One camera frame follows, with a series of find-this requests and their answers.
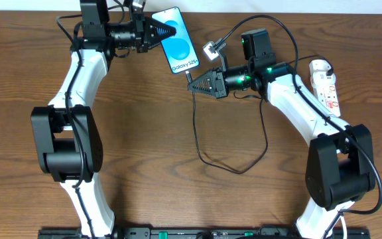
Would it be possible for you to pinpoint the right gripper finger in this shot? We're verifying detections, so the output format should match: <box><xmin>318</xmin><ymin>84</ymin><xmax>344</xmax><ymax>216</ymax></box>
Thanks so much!
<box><xmin>188</xmin><ymin>70</ymin><xmax>218</xmax><ymax>97</ymax></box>
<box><xmin>216</xmin><ymin>47</ymin><xmax>227</xmax><ymax>72</ymax></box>

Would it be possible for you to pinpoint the black USB charging cable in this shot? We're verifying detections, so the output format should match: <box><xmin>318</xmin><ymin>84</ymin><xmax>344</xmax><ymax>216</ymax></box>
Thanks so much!
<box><xmin>184</xmin><ymin>55</ymin><xmax>334</xmax><ymax>175</ymax></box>

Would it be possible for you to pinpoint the blue Samsung Galaxy smartphone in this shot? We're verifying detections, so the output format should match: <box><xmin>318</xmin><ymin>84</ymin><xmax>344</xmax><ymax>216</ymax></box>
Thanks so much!
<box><xmin>152</xmin><ymin>7</ymin><xmax>200</xmax><ymax>74</ymax></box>

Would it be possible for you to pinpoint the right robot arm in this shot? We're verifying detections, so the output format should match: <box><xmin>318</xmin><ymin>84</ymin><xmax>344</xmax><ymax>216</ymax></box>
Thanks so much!
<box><xmin>188</xmin><ymin>29</ymin><xmax>382</xmax><ymax>238</ymax></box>

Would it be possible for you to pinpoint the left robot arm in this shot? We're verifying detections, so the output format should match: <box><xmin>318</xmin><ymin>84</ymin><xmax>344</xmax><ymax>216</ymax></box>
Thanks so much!
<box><xmin>31</xmin><ymin>0</ymin><xmax>176</xmax><ymax>238</ymax></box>

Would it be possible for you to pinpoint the white USB charger plug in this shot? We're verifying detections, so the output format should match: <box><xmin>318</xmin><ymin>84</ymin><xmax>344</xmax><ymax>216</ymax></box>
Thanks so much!
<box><xmin>309</xmin><ymin>59</ymin><xmax>334</xmax><ymax>76</ymax></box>

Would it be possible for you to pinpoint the white power strip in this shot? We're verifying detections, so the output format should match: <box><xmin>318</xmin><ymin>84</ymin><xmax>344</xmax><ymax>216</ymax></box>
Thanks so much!
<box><xmin>310</xmin><ymin>71</ymin><xmax>341</xmax><ymax>117</ymax></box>

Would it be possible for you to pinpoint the white power strip cord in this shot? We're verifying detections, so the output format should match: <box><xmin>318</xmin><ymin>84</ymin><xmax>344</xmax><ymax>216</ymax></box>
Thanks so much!
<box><xmin>339</xmin><ymin>212</ymin><xmax>348</xmax><ymax>239</ymax></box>

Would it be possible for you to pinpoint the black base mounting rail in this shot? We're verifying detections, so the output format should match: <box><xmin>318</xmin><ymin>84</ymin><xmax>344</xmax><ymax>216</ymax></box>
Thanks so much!
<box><xmin>37</xmin><ymin>226</ymin><xmax>371</xmax><ymax>239</ymax></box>

